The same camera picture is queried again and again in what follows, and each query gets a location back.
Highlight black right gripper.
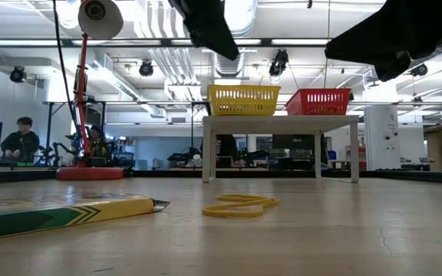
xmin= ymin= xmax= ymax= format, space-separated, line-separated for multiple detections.
xmin=325 ymin=0 xmax=442 ymax=83

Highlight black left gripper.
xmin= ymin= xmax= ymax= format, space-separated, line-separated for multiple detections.
xmin=169 ymin=0 xmax=240 ymax=61

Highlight yellow plastic basket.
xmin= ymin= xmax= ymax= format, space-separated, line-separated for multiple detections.
xmin=206 ymin=84 xmax=282 ymax=117

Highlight red plastic basket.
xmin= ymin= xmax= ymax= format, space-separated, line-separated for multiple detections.
xmin=284 ymin=87 xmax=352 ymax=117

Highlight red desk lamp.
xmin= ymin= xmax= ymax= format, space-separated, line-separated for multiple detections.
xmin=54 ymin=0 xmax=125 ymax=182

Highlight white ceiling pipes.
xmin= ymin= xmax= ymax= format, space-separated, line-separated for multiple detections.
xmin=147 ymin=48 xmax=203 ymax=103

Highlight white round pillar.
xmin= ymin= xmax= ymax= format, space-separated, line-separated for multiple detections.
xmin=364 ymin=105 xmax=401 ymax=172

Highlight white small shelf table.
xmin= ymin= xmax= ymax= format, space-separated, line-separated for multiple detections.
xmin=201 ymin=114 xmax=361 ymax=184

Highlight person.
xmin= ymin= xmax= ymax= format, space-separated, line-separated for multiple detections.
xmin=0 ymin=117 xmax=41 ymax=164
xmin=86 ymin=125 xmax=109 ymax=158
xmin=216 ymin=133 xmax=245 ymax=166

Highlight yellow rubber band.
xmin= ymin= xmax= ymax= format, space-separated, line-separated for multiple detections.
xmin=215 ymin=193 xmax=282 ymax=210
xmin=201 ymin=204 xmax=265 ymax=219

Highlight yellow green crayon box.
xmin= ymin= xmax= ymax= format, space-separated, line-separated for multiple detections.
xmin=0 ymin=192 xmax=171 ymax=243

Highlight ribbed silver air duct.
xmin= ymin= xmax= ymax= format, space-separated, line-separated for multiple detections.
xmin=215 ymin=0 xmax=259 ymax=77

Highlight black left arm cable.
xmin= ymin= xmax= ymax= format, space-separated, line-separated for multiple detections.
xmin=51 ymin=0 xmax=82 ymax=130

